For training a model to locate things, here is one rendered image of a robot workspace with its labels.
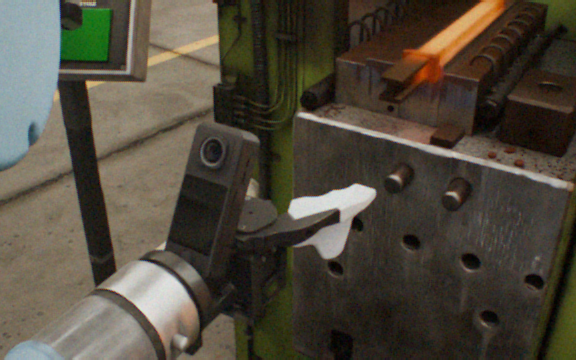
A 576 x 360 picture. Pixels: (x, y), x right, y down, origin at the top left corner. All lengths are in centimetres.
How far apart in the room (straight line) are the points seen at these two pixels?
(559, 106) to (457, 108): 13
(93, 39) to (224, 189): 53
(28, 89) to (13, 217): 232
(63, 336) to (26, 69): 24
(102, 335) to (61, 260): 183
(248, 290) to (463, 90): 45
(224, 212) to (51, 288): 169
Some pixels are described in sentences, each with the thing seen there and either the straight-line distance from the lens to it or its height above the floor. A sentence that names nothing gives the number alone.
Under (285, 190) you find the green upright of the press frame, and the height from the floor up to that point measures 64.
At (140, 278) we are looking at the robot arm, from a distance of 47.
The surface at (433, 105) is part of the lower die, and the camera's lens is 90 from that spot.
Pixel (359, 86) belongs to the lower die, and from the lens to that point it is 93.
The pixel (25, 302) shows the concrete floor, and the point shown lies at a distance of 213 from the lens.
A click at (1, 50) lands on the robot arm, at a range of 21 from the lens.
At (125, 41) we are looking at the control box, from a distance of 97.
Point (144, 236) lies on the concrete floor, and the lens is 230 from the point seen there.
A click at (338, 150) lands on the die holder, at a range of 91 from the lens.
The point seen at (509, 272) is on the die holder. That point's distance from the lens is 90.
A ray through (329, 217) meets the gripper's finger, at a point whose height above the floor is 100.
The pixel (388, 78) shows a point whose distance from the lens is 79.
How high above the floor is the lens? 130
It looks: 31 degrees down
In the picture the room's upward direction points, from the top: straight up
